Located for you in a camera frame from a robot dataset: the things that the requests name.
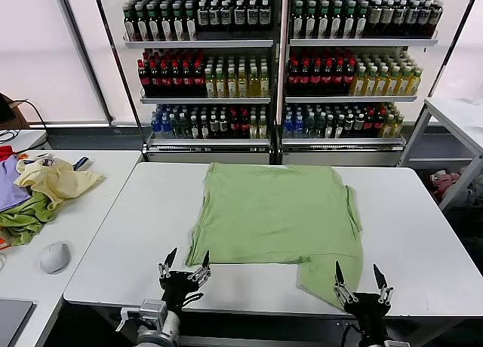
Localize gray cloth pile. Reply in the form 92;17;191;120
459;165;483;207

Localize purple garment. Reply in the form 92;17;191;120
0;154;34;213

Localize dark bottle gray label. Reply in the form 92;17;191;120
418;0;432;38
368;0;381;38
406;0;420;38
430;0;444;38
392;0;407;38
380;0;394;38

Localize pink plush toy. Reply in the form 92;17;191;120
429;168;463;197

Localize pale yellow shirt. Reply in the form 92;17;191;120
14;158;107;211

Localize crumpled olive green garment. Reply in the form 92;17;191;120
0;191;58;247

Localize light green t-shirt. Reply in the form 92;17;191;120
183;161;365;311

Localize cardboard box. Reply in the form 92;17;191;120
0;92;30;130

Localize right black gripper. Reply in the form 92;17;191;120
333;261;395;339

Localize red-capped cola bottle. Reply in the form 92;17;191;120
343;58;356;96
321;58;334;96
137;59;150;97
333;58;345;96
310;58;323;96
193;59;206;97
171;59;184;97
299;58;312;96
183;59;195;97
288;58;300;96
149;59;162;97
160;59;173;97

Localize white computer mouse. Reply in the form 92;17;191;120
38;240;72;275

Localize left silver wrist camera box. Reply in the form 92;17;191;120
138;299;168;322

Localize dark bottle white label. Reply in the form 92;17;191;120
197;0;211;38
233;0;248;38
220;0;232;38
246;0;260;38
209;0;222;38
259;0;272;38

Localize gray window frame bar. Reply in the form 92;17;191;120
51;0;115;124

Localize blue white striped item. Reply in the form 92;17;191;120
71;156;92;172

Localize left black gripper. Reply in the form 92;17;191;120
158;247;211;315

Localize thin black cable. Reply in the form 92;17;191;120
14;99;49;133

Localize black beverage shelf unit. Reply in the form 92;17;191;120
121;0;283;166
278;0;441;167

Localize black slanted pole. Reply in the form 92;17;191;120
91;0;148;155

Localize silver window sill rail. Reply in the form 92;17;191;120
29;119;140;128

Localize white side table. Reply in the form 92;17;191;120
398;97;483;212

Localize green-capped white-label bottle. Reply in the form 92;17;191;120
355;0;368;39
172;2;186;41
317;0;331;39
292;0;305;39
135;4;149;41
147;3;161;41
159;2;174;41
330;0;343;39
343;0;356;39
184;1;198;41
304;0;318;39
124;5;137;41

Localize gray laptop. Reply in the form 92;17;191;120
0;298;35;347

